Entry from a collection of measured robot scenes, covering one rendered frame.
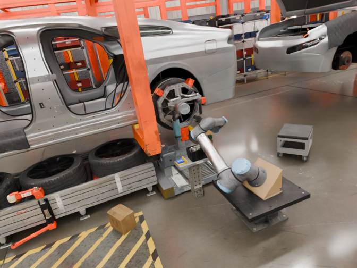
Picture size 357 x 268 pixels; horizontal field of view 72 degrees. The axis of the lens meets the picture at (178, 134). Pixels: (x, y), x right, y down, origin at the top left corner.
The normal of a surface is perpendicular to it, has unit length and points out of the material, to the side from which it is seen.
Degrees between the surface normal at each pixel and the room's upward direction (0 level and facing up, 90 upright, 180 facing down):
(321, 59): 94
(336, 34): 83
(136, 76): 90
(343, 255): 0
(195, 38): 80
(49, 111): 91
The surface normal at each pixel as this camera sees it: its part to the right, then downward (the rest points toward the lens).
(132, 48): 0.38, 0.29
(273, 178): -0.73, -0.46
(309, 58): -0.46, 0.40
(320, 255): -0.14, -0.92
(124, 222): 0.75, 0.15
